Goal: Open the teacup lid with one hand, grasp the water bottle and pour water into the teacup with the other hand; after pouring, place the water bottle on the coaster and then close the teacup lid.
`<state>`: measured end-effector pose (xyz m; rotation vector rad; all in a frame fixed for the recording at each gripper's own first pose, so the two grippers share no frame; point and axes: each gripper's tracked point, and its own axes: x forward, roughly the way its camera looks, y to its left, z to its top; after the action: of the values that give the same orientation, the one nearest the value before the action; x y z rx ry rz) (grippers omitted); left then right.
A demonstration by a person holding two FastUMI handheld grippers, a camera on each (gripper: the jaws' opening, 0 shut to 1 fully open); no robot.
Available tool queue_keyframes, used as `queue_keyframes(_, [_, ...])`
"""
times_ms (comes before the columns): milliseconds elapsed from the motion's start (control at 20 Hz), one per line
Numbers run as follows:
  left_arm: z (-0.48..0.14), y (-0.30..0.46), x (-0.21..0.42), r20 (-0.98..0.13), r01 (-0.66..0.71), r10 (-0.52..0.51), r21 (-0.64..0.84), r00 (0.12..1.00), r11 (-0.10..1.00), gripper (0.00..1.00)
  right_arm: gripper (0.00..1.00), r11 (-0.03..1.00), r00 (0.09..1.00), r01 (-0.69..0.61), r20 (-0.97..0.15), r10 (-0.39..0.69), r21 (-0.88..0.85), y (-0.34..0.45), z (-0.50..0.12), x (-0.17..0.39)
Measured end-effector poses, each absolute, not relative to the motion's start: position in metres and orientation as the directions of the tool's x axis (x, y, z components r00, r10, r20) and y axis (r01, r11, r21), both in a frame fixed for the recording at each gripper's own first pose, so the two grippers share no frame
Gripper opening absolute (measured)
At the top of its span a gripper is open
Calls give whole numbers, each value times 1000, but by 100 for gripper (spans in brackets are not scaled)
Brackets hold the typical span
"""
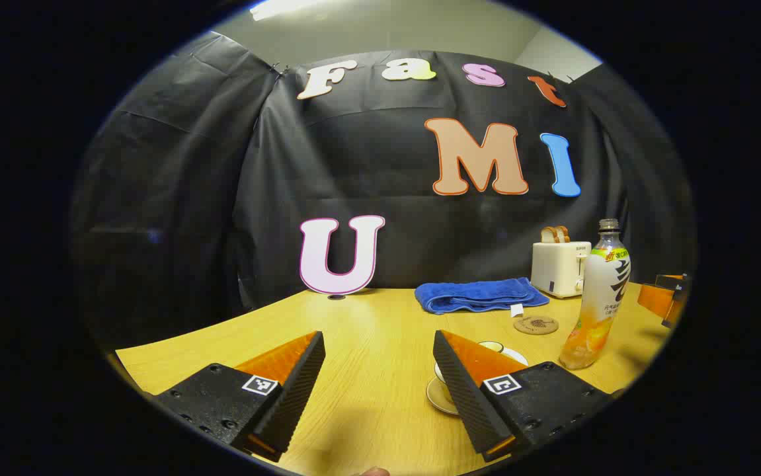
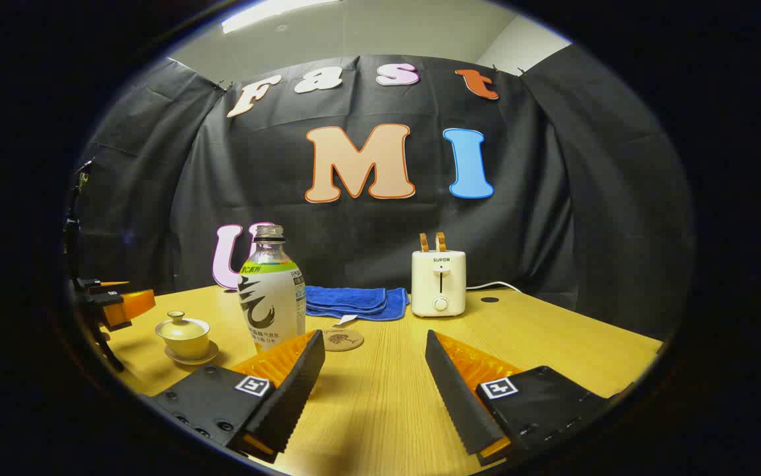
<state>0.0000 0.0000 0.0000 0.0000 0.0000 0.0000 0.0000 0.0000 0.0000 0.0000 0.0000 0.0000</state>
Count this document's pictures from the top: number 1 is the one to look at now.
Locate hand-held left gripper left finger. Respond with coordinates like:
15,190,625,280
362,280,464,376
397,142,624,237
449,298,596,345
153,331,326,462

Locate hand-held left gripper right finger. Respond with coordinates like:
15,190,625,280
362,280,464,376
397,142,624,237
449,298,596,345
433,330,612,462

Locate olive ceramic saucer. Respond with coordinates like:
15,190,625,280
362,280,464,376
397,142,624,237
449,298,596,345
426,377,460,416

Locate black backdrop cloth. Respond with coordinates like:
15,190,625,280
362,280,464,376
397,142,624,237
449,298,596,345
69,30,697,331

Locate round cork coaster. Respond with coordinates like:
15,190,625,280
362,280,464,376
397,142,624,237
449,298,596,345
514,315,559,335

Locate white toaster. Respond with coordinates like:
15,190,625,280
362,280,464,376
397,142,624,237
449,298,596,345
531,241,592,299

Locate labelled plastic water bottle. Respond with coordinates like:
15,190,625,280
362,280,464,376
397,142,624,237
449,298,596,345
559,219,632,370

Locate folded blue towel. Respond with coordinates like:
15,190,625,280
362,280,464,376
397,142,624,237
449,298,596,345
415,278,550,315

